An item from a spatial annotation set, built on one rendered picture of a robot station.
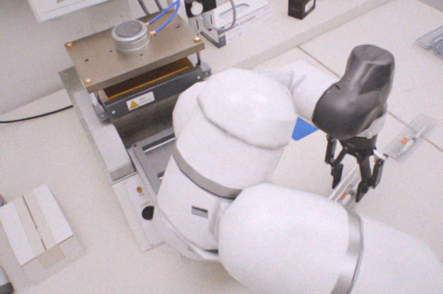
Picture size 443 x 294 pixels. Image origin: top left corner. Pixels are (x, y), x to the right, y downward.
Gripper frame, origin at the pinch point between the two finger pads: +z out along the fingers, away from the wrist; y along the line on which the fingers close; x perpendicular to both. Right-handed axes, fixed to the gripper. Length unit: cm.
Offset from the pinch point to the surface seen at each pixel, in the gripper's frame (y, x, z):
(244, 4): -65, 41, -6
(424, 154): 8.6, 22.9, 4.6
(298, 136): -20.6, 9.4, 4.7
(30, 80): -99, -26, -1
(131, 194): -33, -37, -9
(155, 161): -27.5, -32.4, -19.6
